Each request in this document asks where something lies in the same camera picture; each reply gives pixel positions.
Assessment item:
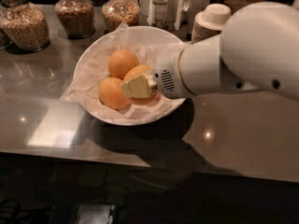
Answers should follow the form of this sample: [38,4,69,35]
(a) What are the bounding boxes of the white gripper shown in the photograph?
[121,49,195,99]

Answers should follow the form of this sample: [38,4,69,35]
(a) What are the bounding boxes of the orange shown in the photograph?
[98,77,129,110]
[123,64,160,105]
[107,49,139,79]

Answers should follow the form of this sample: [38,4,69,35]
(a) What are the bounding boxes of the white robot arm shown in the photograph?
[121,2,299,101]

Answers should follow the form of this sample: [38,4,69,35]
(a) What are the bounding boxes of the white paper liner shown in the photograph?
[59,21,188,125]

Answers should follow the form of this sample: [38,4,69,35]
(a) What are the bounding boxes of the glass jar of cereal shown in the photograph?
[102,0,140,32]

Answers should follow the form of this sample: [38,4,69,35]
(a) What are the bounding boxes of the clear plastic bottle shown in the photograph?
[152,0,168,29]

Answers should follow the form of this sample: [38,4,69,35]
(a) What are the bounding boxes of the large stack paper bowls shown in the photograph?
[192,4,231,43]

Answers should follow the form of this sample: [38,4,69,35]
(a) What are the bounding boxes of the glass jar of grains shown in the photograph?
[54,0,94,38]

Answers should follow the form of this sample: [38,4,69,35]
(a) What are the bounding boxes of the glass jar of nuts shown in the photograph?
[1,0,50,52]

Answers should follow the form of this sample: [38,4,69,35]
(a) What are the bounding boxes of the silver device under table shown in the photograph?
[75,203,115,224]

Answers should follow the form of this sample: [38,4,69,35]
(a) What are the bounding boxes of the black cables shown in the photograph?
[0,198,48,224]

